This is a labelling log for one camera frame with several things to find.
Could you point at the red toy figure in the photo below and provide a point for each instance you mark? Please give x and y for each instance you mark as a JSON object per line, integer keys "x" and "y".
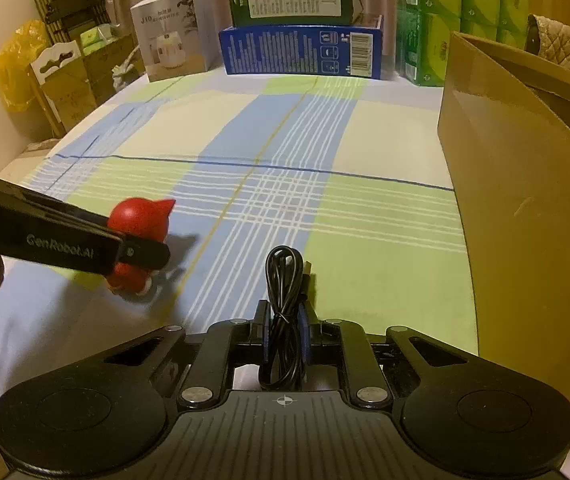
{"x": 137, "y": 220}

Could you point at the cardboard box with hang tab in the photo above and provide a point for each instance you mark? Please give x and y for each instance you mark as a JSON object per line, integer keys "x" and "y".
{"x": 65, "y": 100}

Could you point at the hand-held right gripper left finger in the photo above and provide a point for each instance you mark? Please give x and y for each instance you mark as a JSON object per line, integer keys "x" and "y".
{"x": 265, "y": 332}

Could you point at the clear plastic bag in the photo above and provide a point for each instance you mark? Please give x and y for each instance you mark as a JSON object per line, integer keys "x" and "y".
{"x": 125, "y": 77}

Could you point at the green tissue multipack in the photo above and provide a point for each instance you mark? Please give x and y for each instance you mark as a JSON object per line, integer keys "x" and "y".
{"x": 435, "y": 10}

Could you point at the white humidifier box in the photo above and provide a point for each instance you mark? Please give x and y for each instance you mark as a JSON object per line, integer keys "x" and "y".
{"x": 170, "y": 45}

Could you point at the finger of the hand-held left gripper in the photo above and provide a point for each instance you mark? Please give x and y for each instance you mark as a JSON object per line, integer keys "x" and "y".
{"x": 145, "y": 255}
{"x": 25, "y": 200}

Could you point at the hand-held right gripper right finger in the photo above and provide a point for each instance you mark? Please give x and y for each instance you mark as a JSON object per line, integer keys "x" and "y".
{"x": 305, "y": 335}

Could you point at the large brown cardboard box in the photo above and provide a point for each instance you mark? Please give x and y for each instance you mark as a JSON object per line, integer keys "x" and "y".
{"x": 530, "y": 260}

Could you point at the yellow plastic bag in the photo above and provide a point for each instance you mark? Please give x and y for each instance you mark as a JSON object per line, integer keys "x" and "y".
{"x": 15, "y": 75}

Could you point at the open carton with tissue packs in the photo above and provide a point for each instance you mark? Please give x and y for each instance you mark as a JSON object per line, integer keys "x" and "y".
{"x": 105, "y": 65}

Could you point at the blue product box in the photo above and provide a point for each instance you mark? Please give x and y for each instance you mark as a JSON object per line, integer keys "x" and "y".
{"x": 275, "y": 52}

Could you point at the folded black step ladder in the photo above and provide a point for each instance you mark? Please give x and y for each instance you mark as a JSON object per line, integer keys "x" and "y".
{"x": 65, "y": 5}

